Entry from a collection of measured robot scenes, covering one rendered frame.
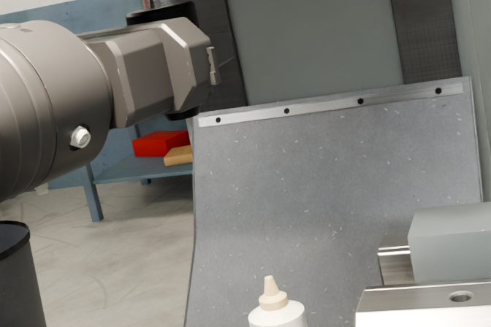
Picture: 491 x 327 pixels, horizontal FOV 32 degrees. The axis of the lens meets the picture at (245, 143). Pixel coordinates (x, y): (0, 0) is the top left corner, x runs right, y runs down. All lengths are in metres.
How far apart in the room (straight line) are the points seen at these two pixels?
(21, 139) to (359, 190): 0.54
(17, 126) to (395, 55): 0.56
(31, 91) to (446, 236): 0.26
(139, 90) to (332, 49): 0.47
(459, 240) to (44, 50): 0.27
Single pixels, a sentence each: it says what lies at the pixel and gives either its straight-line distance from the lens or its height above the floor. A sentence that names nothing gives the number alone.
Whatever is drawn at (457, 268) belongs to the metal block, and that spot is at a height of 1.08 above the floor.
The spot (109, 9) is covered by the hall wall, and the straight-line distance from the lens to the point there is 5.34.
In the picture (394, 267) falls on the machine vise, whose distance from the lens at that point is 0.60.
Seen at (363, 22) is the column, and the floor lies 1.19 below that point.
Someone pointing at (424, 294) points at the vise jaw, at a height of 1.07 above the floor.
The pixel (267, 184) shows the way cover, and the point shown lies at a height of 1.04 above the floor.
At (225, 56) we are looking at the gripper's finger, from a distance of 0.57.
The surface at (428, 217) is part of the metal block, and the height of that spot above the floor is 1.10.
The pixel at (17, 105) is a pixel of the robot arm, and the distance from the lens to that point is 0.42.
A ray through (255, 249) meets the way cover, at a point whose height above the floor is 0.98.
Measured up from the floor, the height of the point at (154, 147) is 0.29.
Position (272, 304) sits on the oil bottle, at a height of 1.05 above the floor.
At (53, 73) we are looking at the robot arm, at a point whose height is 1.25.
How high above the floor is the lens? 1.29
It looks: 13 degrees down
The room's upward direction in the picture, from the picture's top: 12 degrees counter-clockwise
